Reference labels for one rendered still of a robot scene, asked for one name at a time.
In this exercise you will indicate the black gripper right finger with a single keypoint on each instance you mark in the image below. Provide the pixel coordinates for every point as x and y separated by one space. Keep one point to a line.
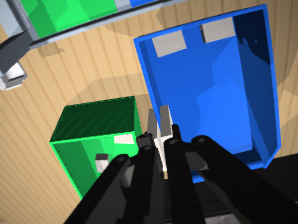
249 197

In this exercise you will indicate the green bin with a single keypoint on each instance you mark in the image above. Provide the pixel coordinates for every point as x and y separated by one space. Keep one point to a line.
91 120

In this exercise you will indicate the blue bin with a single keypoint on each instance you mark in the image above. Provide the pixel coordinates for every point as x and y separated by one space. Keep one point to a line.
225 89

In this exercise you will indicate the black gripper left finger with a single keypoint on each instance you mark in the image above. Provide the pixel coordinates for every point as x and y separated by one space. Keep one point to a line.
104 202

